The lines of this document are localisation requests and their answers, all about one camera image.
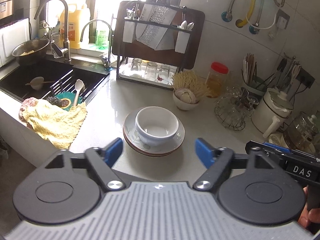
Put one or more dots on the black metal kitchen rack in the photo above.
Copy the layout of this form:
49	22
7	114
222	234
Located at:
181	42

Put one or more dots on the grey chopstick holder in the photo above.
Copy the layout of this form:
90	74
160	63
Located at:
256	90

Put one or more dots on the green soap bottle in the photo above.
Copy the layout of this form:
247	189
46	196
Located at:
102	36

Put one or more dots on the hammered steel cleaver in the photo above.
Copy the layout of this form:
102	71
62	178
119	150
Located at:
155	22

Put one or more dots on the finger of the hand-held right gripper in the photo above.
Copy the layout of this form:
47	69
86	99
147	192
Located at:
280	147
265	152

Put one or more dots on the white garlic bowl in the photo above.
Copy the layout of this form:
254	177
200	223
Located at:
186	106

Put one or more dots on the stainless steel bowl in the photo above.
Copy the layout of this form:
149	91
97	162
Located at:
30	47

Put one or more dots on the yellow dish cloth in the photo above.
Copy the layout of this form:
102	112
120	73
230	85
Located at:
55	125

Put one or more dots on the tall grey faucet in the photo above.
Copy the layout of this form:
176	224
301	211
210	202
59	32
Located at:
65	30

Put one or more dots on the cream kettle base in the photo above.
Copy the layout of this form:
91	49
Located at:
277	140

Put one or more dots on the white ceramic bowl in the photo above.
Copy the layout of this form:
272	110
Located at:
156	123

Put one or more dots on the upturned drinking glass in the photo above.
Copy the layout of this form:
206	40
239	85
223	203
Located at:
136	65
165	72
151	70

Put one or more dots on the black kitchen sink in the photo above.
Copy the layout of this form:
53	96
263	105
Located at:
15	80

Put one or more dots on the bundle of chopsticks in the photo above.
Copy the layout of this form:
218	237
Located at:
249	65

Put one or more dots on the small beige bowl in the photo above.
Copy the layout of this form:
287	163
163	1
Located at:
37	83

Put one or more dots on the white electric kettle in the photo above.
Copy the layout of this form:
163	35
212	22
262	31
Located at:
268	110

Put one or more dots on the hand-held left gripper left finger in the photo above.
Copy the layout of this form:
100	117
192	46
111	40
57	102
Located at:
113	150

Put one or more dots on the hanging kitchen utensils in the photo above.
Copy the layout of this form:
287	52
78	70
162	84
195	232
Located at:
287	70

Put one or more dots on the wall socket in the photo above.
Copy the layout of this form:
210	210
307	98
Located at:
282	18

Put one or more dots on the person's right hand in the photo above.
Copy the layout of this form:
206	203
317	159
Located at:
310	220

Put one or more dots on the steel wool scourer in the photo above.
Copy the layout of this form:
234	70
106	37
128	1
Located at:
55	101

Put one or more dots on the white drip tray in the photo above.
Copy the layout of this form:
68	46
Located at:
125	76

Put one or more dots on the bundle of dried noodles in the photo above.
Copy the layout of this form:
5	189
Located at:
191	81

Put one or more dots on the pink dish cloth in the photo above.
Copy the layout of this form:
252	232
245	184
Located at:
27	105

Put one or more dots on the cardboard box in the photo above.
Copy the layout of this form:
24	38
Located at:
6	5

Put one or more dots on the white appliance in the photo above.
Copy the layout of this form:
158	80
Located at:
12	42

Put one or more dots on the clear glass tumbler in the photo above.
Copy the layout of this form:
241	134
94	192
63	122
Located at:
55	42

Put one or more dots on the brown cutting board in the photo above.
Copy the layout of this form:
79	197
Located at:
196	35

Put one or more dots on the garlic bulbs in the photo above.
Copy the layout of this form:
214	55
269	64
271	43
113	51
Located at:
185	95

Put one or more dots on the glass kettle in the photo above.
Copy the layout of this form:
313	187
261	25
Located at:
301	130

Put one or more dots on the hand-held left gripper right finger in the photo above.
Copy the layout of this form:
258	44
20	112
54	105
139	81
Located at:
203	152

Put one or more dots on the small chrome faucet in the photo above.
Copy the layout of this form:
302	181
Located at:
110	45

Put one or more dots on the red lidded jar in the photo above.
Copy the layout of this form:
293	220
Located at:
217	77

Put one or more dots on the teal flower shaped pad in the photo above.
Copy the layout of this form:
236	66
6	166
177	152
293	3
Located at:
68	100

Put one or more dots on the roll-up drying rack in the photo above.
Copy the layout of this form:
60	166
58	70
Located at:
63	80

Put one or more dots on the blue spray bottle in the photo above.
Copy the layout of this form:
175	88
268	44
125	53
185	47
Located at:
57	25

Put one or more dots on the plain steel cleaver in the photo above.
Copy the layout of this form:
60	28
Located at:
167	41

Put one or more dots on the white spoon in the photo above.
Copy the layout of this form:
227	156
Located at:
78	90

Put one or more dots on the white spoons in holder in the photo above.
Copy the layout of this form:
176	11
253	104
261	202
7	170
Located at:
187	25

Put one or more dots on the yellow detergent bottle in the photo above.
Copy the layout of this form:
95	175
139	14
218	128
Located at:
75	27

